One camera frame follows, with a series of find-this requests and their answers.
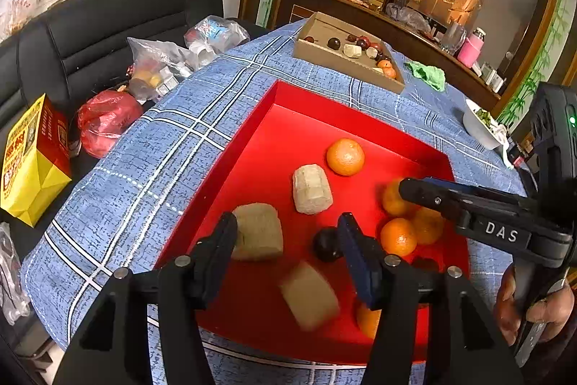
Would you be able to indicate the orange mandarin front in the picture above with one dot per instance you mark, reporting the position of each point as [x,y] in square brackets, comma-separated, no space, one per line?
[367,320]

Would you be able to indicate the pink water bottle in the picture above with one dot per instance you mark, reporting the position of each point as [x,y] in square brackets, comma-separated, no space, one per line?
[472,47]

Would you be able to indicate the clear bag blue label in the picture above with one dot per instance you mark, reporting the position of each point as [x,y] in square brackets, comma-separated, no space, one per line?
[211,37]

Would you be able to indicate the red plastic bag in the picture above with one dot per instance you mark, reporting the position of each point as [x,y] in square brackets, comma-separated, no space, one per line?
[103,119]

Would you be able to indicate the red tray box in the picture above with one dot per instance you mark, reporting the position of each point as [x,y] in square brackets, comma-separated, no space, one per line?
[291,127]

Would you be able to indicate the dark plum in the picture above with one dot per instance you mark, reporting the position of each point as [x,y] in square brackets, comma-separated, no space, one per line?
[326,246]

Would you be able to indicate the beige sugarcane block large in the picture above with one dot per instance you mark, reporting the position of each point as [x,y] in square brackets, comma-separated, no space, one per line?
[260,234]

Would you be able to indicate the brown cardboard box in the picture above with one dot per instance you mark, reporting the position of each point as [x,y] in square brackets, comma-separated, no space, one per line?
[329,42]

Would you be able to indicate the wooden sideboard counter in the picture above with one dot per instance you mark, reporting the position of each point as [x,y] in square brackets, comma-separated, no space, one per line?
[399,37]

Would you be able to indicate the glass pitcher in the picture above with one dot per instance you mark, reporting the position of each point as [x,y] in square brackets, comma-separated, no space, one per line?
[453,38]

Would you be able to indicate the large orange mandarin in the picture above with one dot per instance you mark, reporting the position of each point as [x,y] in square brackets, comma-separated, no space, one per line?
[345,157]

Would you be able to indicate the clear plastic bag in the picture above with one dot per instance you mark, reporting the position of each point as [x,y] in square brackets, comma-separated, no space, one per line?
[158,68]

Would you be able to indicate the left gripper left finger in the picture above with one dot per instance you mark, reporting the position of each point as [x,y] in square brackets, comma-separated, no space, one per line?
[111,345]

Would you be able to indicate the yellow red carton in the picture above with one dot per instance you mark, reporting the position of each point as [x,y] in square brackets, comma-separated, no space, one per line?
[36,163]

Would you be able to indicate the white green cloth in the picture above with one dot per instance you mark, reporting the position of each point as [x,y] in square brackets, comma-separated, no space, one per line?
[507,145]

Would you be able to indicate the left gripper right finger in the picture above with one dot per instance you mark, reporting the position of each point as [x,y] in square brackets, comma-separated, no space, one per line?
[463,343]

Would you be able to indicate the black sofa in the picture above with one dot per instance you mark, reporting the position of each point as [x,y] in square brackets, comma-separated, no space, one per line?
[79,47]

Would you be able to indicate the white sugarcane chunk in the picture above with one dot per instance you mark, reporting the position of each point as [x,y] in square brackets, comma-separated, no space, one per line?
[309,297]

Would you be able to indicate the blue plaid tablecloth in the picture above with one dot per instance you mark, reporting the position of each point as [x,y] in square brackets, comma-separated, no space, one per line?
[123,211]

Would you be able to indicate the beige sugarcane block small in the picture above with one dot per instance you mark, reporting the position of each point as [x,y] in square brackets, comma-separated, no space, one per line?
[311,190]

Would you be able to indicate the person right hand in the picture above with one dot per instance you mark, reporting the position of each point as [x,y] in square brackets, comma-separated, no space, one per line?
[554,311]

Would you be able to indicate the dark jar red label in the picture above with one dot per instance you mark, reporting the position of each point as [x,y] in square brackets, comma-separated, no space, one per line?
[521,152]

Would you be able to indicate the white bowl with greens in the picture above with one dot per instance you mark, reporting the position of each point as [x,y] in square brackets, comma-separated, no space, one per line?
[480,124]

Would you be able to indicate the small orange mandarin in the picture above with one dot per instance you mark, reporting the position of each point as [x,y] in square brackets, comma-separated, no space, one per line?
[428,225]

